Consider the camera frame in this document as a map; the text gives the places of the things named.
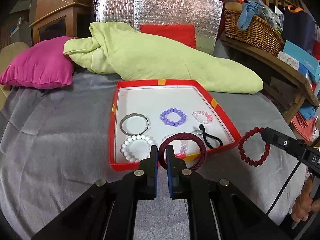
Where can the coral folded cloth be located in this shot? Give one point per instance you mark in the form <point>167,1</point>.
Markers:
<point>303,130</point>

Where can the red shallow box tray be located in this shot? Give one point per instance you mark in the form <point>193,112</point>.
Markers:
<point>150,100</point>

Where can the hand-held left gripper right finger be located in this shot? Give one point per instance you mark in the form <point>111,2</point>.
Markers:
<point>169,175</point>

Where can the clear plastic bag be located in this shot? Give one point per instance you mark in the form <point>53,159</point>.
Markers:
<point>270,12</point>

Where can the magenta pillow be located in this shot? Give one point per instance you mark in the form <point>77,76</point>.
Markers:
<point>37,65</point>

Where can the navy bag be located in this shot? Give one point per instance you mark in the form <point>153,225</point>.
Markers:
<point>297,27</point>

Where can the wooden cabinet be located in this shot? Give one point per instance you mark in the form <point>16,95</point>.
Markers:
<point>50,25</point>

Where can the blue cloth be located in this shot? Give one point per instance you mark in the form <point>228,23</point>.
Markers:
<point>246,17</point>

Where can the light green blanket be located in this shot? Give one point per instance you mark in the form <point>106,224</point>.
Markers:
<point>150,55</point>

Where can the wooden shelf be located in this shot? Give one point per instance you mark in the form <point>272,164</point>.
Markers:
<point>275,65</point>

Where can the blue cardboard box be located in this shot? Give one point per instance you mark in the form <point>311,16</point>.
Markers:
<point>297,52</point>

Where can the silver foil board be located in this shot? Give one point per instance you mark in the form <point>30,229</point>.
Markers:
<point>155,5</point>

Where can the red pillow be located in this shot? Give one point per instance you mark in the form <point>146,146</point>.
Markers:
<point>170,33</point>

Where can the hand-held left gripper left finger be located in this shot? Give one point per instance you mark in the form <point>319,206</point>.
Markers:
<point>155,175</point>

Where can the beige leather sofa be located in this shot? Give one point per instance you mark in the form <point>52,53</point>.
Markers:
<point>12,52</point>

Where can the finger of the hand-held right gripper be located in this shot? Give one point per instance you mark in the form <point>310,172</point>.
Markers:
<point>280,140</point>

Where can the silver bangle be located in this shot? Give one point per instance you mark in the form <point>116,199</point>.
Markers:
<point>121,127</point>

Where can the person's right hand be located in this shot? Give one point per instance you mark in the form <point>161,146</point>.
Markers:
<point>303,202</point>

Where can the wicker basket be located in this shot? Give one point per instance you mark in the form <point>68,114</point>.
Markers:
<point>255,35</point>

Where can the white printed box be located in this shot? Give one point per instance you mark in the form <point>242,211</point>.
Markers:
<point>290,61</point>

